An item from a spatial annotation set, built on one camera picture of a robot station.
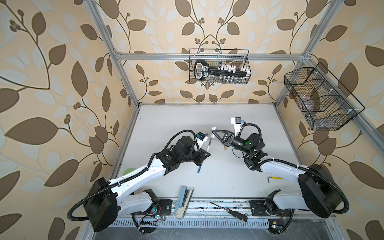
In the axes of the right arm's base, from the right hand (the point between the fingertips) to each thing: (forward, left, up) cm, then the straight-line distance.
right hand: (213, 133), depth 71 cm
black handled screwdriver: (-32, -13, -25) cm, 42 cm away
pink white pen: (-2, +2, -6) cm, 7 cm away
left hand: (-6, +1, -9) cm, 11 cm away
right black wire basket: (+10, -57, +8) cm, 58 cm away
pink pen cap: (+2, 0, +1) cm, 3 cm away
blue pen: (-6, +7, -28) cm, 29 cm away
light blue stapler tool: (-23, +15, -25) cm, 37 cm away
